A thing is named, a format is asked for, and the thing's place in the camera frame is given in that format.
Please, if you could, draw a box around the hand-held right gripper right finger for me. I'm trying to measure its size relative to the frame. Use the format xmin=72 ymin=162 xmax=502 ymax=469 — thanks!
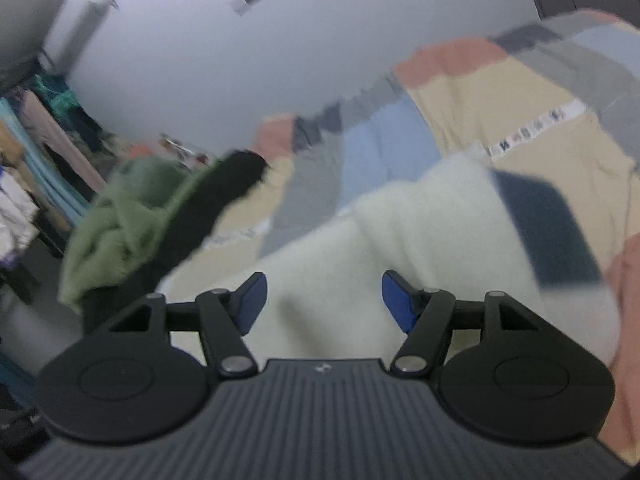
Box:
xmin=381 ymin=270 xmax=541 ymax=378

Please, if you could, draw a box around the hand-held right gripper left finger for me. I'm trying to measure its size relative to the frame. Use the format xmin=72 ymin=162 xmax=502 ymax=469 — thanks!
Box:
xmin=107 ymin=272 xmax=268 ymax=380

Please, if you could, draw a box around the cream sweater with blue stripes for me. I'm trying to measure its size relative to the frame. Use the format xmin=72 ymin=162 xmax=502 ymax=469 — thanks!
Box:
xmin=155 ymin=152 xmax=626 ymax=376

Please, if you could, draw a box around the black garment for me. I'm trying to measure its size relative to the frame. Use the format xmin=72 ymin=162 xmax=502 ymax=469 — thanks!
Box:
xmin=82 ymin=149 xmax=269 ymax=332

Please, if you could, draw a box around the green fleece jacket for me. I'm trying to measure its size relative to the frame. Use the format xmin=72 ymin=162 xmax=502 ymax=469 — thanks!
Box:
xmin=57 ymin=155 xmax=226 ymax=311

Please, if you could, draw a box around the patchwork blanket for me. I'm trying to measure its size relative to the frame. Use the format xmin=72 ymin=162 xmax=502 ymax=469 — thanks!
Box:
xmin=160 ymin=7 xmax=640 ymax=466

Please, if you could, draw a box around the light blue hanging garment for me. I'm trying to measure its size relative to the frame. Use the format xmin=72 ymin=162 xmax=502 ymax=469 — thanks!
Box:
xmin=0 ymin=97 xmax=93 ymax=227

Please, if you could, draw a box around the white puffer jacket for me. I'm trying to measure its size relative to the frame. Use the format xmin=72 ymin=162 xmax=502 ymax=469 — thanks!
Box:
xmin=0 ymin=170 xmax=41 ymax=261

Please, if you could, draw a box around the white overhead unit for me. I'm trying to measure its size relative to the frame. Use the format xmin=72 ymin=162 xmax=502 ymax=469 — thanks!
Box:
xmin=0 ymin=0 xmax=83 ymax=88

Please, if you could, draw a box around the white wall pipe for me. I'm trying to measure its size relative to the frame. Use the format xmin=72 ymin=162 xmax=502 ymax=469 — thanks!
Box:
xmin=42 ymin=0 xmax=119 ymax=79

